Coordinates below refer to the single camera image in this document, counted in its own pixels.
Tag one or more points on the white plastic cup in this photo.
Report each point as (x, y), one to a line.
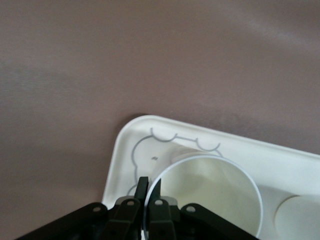
(220, 195)
(300, 217)

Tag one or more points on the white tray with bear print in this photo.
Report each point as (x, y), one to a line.
(250, 155)

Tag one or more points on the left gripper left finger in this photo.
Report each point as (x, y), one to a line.
(125, 215)

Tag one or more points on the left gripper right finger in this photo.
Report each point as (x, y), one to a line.
(161, 217)

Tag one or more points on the brown table cover sheet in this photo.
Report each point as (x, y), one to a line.
(100, 75)

